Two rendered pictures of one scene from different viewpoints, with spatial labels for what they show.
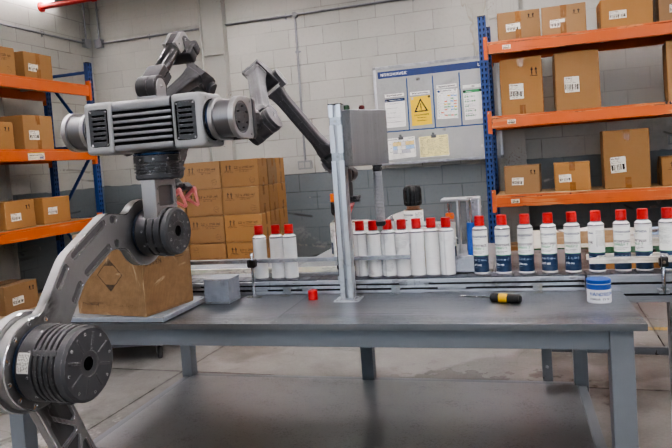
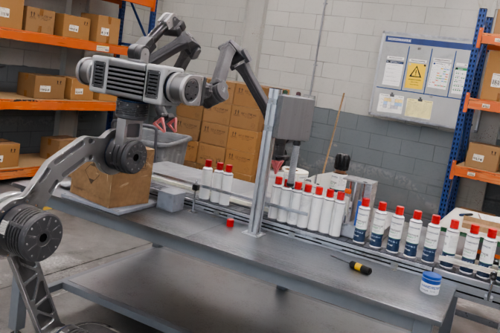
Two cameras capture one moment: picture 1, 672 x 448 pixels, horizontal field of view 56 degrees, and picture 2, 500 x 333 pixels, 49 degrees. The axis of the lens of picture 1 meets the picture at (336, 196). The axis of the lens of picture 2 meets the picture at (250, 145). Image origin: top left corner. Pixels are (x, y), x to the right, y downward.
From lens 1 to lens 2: 0.53 m
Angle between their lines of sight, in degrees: 12
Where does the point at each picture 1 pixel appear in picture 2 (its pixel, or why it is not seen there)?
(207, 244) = (212, 145)
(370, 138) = (296, 120)
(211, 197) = (222, 110)
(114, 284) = (94, 179)
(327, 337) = (221, 259)
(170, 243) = (126, 166)
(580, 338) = (393, 316)
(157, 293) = (120, 193)
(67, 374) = (26, 242)
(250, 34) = not seen: outside the picture
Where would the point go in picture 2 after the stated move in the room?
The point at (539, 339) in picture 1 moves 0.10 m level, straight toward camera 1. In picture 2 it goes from (364, 307) to (355, 316)
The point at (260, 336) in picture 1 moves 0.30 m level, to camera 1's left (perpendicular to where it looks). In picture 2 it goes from (178, 244) to (114, 230)
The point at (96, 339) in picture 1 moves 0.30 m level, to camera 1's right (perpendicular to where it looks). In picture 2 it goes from (52, 223) to (131, 241)
